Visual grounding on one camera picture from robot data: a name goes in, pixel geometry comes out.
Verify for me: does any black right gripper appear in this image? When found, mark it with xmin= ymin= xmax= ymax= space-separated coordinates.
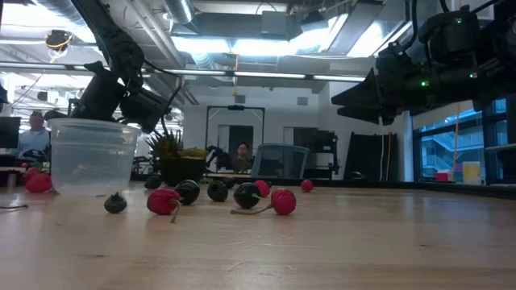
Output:
xmin=331 ymin=42 xmax=435 ymax=126

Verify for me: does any red cherry with long stem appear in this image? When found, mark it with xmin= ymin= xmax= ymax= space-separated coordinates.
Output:
xmin=230 ymin=188 xmax=298 ymax=217
xmin=146 ymin=188 xmax=181 ymax=224

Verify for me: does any clear plastic tupperware container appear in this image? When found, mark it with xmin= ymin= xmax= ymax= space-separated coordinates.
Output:
xmin=47 ymin=118 xmax=142 ymax=197

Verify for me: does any black leaning panel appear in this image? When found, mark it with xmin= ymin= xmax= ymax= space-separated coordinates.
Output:
xmin=344 ymin=131 xmax=398 ymax=182

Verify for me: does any black equipment cart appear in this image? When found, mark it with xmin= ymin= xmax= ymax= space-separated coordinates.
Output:
xmin=293 ymin=128 xmax=339 ymax=180

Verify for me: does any potted succulent plant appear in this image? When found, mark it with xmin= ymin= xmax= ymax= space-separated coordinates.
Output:
xmin=145 ymin=130 xmax=210 ymax=187

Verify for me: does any grey mesh office chair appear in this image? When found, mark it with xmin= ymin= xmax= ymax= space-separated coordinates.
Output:
xmin=250 ymin=143 xmax=310 ymax=180

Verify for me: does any long ceiling light bar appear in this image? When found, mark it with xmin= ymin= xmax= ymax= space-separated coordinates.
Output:
xmin=0 ymin=62 xmax=366 ymax=81

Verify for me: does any person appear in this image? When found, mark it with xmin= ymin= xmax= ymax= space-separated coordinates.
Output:
xmin=16 ymin=110 xmax=52 ymax=160
xmin=235 ymin=141 xmax=254 ymax=173

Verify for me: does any black round ceiling device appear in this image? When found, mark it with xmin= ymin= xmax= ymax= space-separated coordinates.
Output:
xmin=44 ymin=30 xmax=73 ymax=52

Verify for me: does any yellow plastic container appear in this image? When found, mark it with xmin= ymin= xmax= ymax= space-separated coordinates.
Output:
xmin=462 ymin=161 xmax=482 ymax=185

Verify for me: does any black computer monitor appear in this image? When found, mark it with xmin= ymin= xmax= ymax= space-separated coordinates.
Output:
xmin=0 ymin=116 xmax=21 ymax=149

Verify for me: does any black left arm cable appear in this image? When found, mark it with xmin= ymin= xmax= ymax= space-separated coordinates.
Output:
xmin=143 ymin=58 xmax=185 ymax=136

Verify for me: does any black aluminium table frame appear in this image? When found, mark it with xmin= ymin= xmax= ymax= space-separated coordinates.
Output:
xmin=128 ymin=173 xmax=516 ymax=201

